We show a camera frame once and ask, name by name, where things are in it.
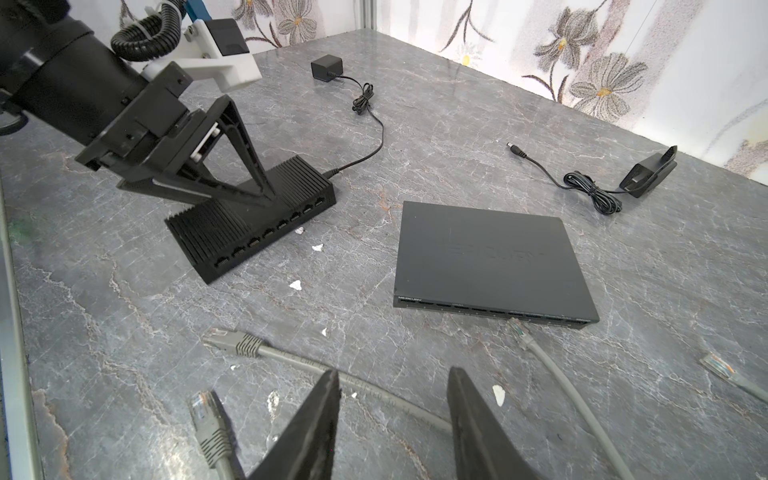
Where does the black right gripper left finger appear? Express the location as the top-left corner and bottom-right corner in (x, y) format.
(248, 369), (341, 479)

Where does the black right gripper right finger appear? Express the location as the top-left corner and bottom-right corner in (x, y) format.
(447, 367), (540, 480)

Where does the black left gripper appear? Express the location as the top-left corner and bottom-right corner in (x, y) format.
(74, 62), (275, 207)

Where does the black ribbed network switch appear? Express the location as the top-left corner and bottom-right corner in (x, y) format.
(165, 155), (336, 284)

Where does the grey ethernet cable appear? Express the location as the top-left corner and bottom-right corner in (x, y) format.
(187, 317), (768, 480)

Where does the black power adapter with cable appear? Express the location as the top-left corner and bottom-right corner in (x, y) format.
(310, 54), (385, 180)

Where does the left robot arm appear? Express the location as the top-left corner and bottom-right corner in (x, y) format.
(1, 1), (275, 207)

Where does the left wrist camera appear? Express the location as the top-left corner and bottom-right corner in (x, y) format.
(141, 1), (262, 93)

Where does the grey flat network switch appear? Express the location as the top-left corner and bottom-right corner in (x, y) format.
(393, 201), (600, 329)

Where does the aluminium corner frame left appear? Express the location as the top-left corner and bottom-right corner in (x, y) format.
(356, 0), (377, 30)

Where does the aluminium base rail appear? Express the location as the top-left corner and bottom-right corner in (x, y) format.
(1, 208), (44, 479)

